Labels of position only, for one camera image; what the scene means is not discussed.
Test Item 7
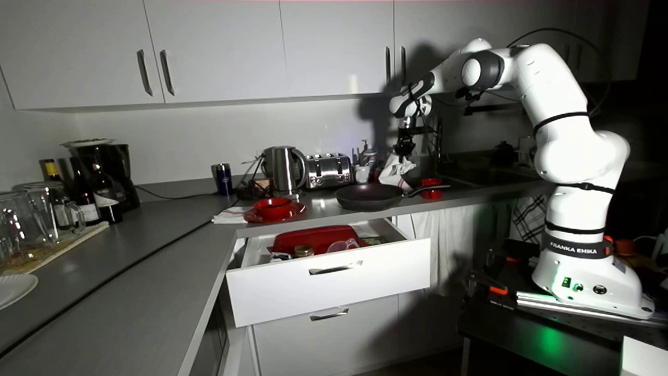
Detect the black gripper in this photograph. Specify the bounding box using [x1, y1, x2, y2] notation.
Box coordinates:
[392, 122, 422, 167]

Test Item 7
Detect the white cloth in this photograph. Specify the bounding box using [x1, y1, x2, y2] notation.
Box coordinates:
[378, 151, 420, 189]

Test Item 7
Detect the dark plate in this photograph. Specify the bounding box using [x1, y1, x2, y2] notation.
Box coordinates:
[335, 181, 407, 212]

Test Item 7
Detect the white plate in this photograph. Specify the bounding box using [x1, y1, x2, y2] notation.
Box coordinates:
[0, 272, 40, 311]

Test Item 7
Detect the sink faucet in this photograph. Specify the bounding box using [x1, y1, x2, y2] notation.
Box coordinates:
[429, 115, 449, 175]

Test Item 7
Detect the small red cup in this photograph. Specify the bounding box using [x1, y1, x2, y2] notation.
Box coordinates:
[418, 175, 447, 202]

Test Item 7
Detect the black utensil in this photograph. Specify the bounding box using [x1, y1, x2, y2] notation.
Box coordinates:
[353, 138, 378, 168]

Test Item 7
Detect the chrome toaster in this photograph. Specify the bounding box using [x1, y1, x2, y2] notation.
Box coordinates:
[302, 151, 355, 191]

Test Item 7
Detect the white curtain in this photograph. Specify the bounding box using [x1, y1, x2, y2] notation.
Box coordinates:
[392, 204, 488, 288]

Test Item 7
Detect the steel electric kettle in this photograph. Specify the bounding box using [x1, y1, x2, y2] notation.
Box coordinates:
[258, 144, 309, 195]

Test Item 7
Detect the shadowed white cabinet door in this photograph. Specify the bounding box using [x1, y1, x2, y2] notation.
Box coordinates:
[392, 0, 504, 96]

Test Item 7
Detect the checkered towel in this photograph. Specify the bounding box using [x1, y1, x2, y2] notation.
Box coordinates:
[510, 193, 551, 247]

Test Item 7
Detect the red bowl on counter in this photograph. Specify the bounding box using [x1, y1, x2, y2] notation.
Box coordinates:
[242, 200, 309, 226]

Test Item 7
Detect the open white drawer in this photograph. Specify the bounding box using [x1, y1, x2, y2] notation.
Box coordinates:
[223, 216, 434, 329]

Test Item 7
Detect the small brown jar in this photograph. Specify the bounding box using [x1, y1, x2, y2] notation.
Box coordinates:
[247, 172, 274, 200]

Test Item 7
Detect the black control box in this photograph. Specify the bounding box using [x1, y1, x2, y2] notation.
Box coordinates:
[472, 237, 560, 314]

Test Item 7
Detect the white napkin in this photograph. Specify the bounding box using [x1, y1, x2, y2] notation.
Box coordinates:
[208, 204, 250, 227]

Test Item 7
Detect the closed white drawer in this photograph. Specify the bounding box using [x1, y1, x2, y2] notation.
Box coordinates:
[247, 290, 420, 376]

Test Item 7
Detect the black robot cart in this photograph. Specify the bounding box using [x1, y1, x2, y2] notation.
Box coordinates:
[457, 237, 668, 376]

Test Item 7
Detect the black coffee maker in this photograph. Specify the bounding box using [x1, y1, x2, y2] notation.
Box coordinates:
[61, 135, 143, 226]

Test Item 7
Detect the white box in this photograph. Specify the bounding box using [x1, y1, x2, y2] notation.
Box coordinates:
[620, 334, 668, 376]

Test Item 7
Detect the dark wine bottle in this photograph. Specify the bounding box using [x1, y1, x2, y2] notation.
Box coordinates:
[68, 154, 103, 226]

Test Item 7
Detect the slim dark bottle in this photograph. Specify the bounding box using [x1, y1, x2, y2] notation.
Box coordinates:
[59, 157, 82, 227]

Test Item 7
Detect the wide white cabinet door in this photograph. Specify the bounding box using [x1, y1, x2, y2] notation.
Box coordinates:
[0, 0, 167, 112]

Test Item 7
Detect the wooden cutting board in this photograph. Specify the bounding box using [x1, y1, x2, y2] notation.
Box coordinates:
[0, 219, 112, 275]

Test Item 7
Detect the bottle with yellow cap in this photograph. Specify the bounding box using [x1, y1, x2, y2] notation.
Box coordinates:
[37, 157, 71, 231]

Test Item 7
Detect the clear drinking glass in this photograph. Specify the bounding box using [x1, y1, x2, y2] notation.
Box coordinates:
[11, 181, 61, 247]
[0, 191, 29, 261]

